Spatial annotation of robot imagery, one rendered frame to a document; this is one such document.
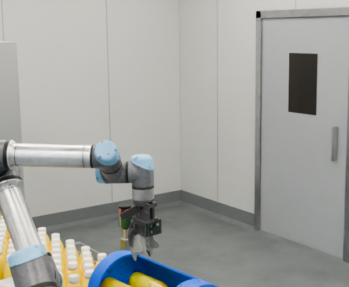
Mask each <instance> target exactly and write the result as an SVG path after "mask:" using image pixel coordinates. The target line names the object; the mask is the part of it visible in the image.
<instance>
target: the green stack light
mask: <svg viewBox="0 0 349 287"><path fill-rule="evenodd" d="M131 220H132V218H131V219H129V220H127V219H125V220H121V217H118V226H119V227H121V228H129V226H130V225H131Z"/></svg>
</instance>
